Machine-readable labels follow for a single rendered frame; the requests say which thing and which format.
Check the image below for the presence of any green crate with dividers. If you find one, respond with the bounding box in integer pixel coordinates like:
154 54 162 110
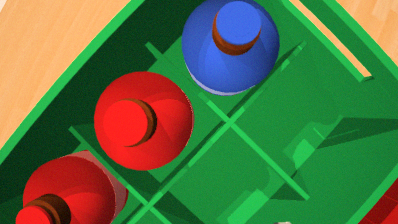
0 0 398 224

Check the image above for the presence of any blue bottle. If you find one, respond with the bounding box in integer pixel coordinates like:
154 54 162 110
181 0 280 96

